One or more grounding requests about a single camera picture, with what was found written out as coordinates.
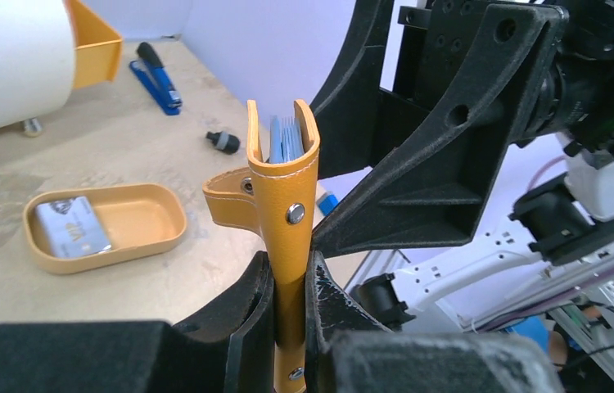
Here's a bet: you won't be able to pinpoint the orange card holder wallet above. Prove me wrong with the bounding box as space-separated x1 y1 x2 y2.
202 99 321 392

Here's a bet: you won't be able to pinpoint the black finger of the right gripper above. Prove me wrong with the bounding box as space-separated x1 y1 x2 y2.
310 1 432 179
311 2 571 260

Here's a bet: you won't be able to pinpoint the orange oval tray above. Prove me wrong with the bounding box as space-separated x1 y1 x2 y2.
23 183 187 274

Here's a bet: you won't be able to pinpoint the cream round drawer cabinet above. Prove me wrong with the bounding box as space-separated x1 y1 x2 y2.
0 1 75 128

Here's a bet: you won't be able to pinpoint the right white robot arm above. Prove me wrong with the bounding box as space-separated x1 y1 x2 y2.
311 1 614 330

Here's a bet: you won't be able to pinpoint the small black knob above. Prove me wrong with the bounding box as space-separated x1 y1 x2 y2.
205 131 241 155

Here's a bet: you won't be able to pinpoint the orange open drawer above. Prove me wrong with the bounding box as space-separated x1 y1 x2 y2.
65 0 123 89

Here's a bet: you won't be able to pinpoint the silver credit cards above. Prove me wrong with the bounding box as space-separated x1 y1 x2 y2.
35 196 112 259

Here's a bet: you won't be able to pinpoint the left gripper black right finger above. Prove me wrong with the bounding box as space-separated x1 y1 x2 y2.
305 251 563 392

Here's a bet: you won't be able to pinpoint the blue black marker pen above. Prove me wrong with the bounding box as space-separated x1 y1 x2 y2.
129 42 183 115

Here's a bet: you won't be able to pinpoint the small blue object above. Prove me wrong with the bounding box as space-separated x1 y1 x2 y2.
316 192 339 216

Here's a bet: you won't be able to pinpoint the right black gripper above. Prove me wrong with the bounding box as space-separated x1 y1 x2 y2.
399 1 614 167

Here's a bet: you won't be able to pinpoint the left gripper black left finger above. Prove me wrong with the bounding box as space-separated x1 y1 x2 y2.
0 251 274 392

